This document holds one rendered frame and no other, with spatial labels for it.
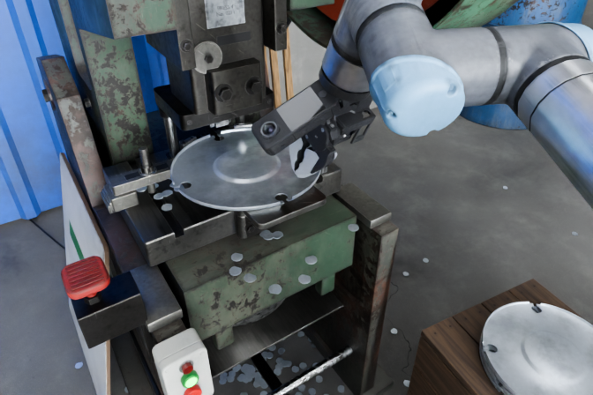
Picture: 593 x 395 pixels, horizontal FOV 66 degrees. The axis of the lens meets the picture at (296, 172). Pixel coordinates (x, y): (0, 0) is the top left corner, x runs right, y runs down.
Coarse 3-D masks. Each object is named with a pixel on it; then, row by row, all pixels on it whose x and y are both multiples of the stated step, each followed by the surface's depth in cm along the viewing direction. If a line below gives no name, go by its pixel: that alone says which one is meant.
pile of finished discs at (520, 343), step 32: (512, 320) 106; (544, 320) 106; (576, 320) 106; (480, 352) 102; (512, 352) 99; (544, 352) 98; (576, 352) 98; (512, 384) 93; (544, 384) 93; (576, 384) 93
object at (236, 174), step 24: (192, 144) 95; (216, 144) 95; (240, 144) 95; (192, 168) 87; (216, 168) 87; (240, 168) 86; (264, 168) 86; (288, 168) 87; (192, 192) 81; (216, 192) 81; (240, 192) 81; (264, 192) 81; (288, 192) 81
